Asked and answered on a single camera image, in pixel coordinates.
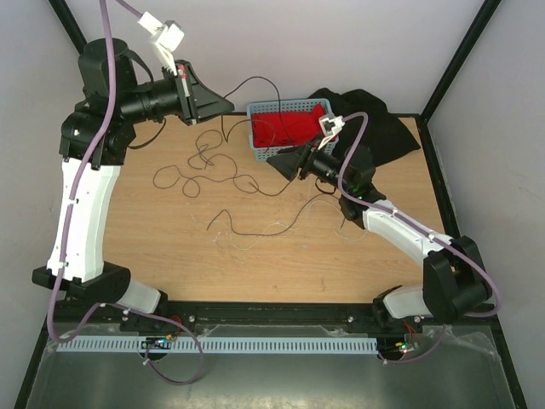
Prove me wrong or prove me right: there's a grey wire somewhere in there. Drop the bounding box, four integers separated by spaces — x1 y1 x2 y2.
205 193 347 237

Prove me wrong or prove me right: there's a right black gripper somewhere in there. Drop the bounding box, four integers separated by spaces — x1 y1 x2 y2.
266 131 352 193

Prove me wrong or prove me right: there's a red cloth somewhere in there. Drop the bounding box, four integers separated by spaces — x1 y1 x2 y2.
250 104 326 148

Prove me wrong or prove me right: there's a grey slotted cable duct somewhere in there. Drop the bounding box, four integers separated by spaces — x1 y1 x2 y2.
56 336 376 355

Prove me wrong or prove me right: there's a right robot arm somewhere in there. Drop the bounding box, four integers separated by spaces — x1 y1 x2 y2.
267 143 493 331

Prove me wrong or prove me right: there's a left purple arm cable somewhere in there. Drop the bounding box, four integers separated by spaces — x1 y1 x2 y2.
46 0 207 386

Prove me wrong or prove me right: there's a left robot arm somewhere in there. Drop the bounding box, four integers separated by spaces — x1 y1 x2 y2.
32 38 234 331

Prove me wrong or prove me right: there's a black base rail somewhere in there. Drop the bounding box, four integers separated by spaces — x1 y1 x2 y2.
46 299 499 333

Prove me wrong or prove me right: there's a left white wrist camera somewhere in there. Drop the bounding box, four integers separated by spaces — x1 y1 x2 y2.
138 12 185 73

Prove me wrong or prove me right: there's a black metal frame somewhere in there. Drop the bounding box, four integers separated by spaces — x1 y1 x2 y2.
14 1 528 408

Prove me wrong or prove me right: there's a white thin wire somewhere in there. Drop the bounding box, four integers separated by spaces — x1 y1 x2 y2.
191 199 371 251

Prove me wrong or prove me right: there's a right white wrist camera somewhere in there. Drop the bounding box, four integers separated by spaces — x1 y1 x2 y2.
318 113 345 149

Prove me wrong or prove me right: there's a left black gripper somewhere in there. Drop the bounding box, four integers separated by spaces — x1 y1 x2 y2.
118 60 234 126

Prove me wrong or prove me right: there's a blue perforated plastic basket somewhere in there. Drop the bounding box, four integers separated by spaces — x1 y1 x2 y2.
246 98 340 163

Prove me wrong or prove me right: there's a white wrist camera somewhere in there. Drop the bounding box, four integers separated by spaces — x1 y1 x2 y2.
138 12 185 73
318 113 345 149

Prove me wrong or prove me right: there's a black wire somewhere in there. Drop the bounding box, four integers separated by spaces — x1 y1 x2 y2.
221 76 299 198

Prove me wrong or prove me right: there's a black cloth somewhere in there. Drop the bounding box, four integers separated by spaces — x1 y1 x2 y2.
309 88 421 167

